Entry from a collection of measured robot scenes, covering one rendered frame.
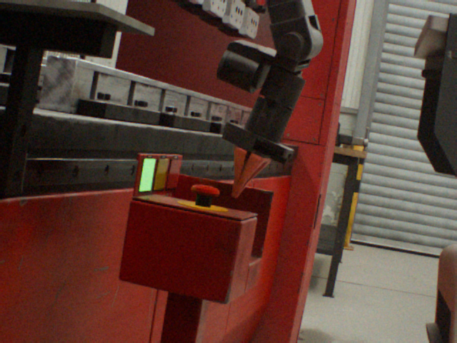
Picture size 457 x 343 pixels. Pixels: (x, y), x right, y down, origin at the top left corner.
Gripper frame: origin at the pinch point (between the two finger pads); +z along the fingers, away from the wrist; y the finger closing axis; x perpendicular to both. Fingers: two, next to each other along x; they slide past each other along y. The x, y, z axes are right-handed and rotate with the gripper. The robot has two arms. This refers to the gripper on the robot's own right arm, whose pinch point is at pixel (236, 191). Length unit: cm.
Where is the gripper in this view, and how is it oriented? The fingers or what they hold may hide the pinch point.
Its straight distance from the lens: 129.2
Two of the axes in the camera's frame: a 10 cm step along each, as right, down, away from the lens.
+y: -8.9, -4.1, 2.0
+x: -2.3, 0.1, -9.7
